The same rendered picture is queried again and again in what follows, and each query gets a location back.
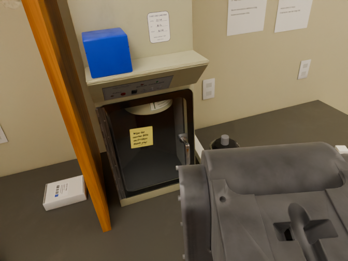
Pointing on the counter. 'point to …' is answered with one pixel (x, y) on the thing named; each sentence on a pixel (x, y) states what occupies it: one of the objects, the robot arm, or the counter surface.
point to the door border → (111, 151)
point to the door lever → (186, 149)
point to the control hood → (153, 72)
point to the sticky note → (141, 136)
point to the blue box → (107, 52)
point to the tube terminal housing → (136, 41)
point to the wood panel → (69, 97)
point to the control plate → (164, 82)
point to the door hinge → (104, 140)
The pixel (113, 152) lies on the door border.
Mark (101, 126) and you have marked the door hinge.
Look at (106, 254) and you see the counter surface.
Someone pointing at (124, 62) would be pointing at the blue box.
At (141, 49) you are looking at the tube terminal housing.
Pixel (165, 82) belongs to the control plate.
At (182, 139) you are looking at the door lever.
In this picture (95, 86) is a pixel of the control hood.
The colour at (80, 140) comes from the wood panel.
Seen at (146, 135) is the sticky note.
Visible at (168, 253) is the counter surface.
